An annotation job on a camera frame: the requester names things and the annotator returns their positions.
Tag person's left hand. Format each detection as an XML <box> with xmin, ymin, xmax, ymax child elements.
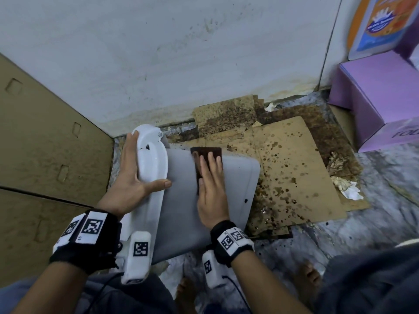
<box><xmin>96</xmin><ymin>131</ymin><xmax>172</xmax><ymax>220</ymax></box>

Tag person's right hand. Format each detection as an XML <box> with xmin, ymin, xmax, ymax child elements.
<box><xmin>197</xmin><ymin>152</ymin><xmax>230</xmax><ymax>230</ymax></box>

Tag dark brown scrub pad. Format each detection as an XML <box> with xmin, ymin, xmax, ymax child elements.
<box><xmin>191</xmin><ymin>147</ymin><xmax>223</xmax><ymax>195</ymax></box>

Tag white plastic appliance panel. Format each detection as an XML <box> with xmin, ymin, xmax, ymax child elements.
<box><xmin>118</xmin><ymin>124</ymin><xmax>261</xmax><ymax>266</ymax></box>

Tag person's right forearm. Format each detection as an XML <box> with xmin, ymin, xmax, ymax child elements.
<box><xmin>230</xmin><ymin>250</ymin><xmax>311</xmax><ymax>314</ymax></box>

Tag person's left forearm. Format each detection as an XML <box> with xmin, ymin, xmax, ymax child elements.
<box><xmin>12</xmin><ymin>261</ymin><xmax>89</xmax><ymax>314</ymax></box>

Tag dark stained cardboard sheet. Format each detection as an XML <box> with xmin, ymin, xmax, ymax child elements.
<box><xmin>192</xmin><ymin>95</ymin><xmax>266</xmax><ymax>138</ymax></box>

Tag light spotted cardboard sheet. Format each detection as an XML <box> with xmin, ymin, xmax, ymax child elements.
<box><xmin>183</xmin><ymin>116</ymin><xmax>348</xmax><ymax>236</ymax></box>

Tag person's left foot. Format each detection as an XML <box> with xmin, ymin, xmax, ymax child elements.
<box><xmin>175</xmin><ymin>277</ymin><xmax>198</xmax><ymax>314</ymax></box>

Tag person's foot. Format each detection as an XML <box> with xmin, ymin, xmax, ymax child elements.
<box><xmin>294</xmin><ymin>261</ymin><xmax>323</xmax><ymax>303</ymax></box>
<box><xmin>175</xmin><ymin>277</ymin><xmax>198</xmax><ymax>314</ymax></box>

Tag soaked brown cardboard sheet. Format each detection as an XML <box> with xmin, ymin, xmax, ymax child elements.
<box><xmin>259</xmin><ymin>104</ymin><xmax>371</xmax><ymax>212</ymax></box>

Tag large brown cardboard box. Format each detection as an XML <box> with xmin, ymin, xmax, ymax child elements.
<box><xmin>0</xmin><ymin>54</ymin><xmax>115</xmax><ymax>288</ymax></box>

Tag crumpled stained paper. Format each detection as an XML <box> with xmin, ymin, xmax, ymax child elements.
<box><xmin>327</xmin><ymin>151</ymin><xmax>349</xmax><ymax>176</ymax></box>

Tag crumpled white paper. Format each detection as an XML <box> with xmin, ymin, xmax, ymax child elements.
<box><xmin>331</xmin><ymin>176</ymin><xmax>364</xmax><ymax>201</ymax></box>

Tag plain brown cardboard strip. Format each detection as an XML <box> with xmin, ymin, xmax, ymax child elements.
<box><xmin>328</xmin><ymin>104</ymin><xmax>359</xmax><ymax>151</ymax></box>

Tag person's right foot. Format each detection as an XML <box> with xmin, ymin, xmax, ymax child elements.
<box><xmin>294</xmin><ymin>261</ymin><xmax>323</xmax><ymax>303</ymax></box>

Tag purple cardboard box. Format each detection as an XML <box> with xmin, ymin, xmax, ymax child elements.
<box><xmin>328</xmin><ymin>50</ymin><xmax>419</xmax><ymax>153</ymax></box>

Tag person's dark grey shorts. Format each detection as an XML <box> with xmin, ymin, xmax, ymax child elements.
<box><xmin>0</xmin><ymin>241</ymin><xmax>419</xmax><ymax>314</ymax></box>

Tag colourful printed board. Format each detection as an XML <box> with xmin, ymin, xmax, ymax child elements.
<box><xmin>347</xmin><ymin>0</ymin><xmax>419</xmax><ymax>61</ymax></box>

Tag black wrist strap with markers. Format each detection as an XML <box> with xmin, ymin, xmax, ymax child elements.
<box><xmin>210</xmin><ymin>220</ymin><xmax>255</xmax><ymax>268</ymax></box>
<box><xmin>49</xmin><ymin>209</ymin><xmax>122</xmax><ymax>276</ymax></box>

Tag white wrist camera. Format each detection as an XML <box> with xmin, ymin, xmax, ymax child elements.
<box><xmin>202</xmin><ymin>250</ymin><xmax>230</xmax><ymax>289</ymax></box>
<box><xmin>115</xmin><ymin>231</ymin><xmax>153</xmax><ymax>285</ymax></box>

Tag black camera cable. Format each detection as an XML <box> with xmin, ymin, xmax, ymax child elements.
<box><xmin>222</xmin><ymin>275</ymin><xmax>253</xmax><ymax>314</ymax></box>
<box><xmin>83</xmin><ymin>272</ymin><xmax>125</xmax><ymax>314</ymax></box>

